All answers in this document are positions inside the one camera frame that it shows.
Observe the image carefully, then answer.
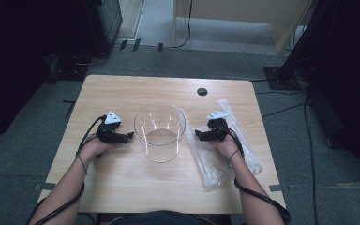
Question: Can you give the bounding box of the black wrist band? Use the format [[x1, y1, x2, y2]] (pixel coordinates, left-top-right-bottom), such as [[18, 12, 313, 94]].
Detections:
[[75, 151, 89, 176], [227, 148, 242, 169]]

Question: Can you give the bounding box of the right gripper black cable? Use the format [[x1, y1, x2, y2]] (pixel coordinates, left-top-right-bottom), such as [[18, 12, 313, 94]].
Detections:
[[219, 125, 293, 225]]

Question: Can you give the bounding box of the black metal stand base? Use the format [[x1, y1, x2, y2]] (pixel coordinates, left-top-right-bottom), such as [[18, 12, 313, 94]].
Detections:
[[262, 66, 303, 92], [48, 62, 90, 83]]

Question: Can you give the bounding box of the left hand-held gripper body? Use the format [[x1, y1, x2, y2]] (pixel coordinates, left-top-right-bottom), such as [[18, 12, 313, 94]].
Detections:
[[96, 110, 129, 144]]

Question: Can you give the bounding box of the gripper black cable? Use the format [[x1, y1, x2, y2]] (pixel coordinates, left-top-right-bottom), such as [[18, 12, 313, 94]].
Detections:
[[26, 114, 107, 225], [219, 125, 293, 225]]

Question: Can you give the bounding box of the black hanging cable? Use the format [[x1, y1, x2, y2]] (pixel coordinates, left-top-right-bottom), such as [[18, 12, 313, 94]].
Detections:
[[168, 0, 193, 50]]

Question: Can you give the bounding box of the person's dark clothing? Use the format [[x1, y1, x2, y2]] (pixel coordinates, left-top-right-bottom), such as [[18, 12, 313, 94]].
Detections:
[[111, 210, 215, 225]]

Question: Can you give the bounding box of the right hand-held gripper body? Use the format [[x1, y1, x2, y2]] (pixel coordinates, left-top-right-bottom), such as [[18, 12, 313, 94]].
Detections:
[[205, 110, 232, 143]]

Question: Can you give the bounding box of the dark curtain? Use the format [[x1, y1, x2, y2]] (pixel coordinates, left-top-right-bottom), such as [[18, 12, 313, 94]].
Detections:
[[280, 0, 360, 188], [0, 0, 90, 148]]

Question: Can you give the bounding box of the black floor cable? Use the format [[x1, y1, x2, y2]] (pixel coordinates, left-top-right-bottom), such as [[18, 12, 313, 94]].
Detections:
[[304, 96, 319, 225], [261, 102, 306, 119]]

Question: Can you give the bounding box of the black cabinet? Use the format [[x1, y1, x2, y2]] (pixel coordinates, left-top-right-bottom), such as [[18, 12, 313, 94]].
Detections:
[[85, 0, 124, 57]]

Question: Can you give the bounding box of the black right wrist band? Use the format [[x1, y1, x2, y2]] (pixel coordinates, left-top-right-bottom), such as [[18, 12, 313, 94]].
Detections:
[[227, 148, 242, 169]]

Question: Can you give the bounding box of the clear plastic bag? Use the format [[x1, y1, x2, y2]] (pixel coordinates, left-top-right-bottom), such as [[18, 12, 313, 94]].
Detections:
[[178, 98, 263, 190]]

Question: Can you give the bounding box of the person's left hand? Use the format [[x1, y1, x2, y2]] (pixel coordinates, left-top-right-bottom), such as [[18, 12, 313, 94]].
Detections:
[[80, 134, 123, 162]]

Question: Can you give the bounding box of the person's right hand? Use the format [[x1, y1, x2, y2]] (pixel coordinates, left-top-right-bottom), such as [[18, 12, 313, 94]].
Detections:
[[210, 133, 242, 160]]

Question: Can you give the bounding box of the beige wooden furniture panel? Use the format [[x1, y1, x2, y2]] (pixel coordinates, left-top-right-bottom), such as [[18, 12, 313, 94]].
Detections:
[[172, 0, 315, 54]]

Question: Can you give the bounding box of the black left wrist band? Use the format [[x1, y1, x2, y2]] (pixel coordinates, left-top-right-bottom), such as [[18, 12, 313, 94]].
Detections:
[[75, 151, 89, 176]]

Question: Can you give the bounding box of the grey floor tape strip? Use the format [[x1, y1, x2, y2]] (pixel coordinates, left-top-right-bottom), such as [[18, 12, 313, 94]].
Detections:
[[32, 182, 56, 191], [268, 184, 291, 193]]

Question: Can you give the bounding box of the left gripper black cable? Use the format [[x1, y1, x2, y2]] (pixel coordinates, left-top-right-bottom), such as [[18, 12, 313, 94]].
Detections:
[[26, 114, 107, 225]]

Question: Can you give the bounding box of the clear cylindrical container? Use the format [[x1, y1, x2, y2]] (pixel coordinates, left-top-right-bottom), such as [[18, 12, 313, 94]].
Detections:
[[133, 102, 187, 164]]

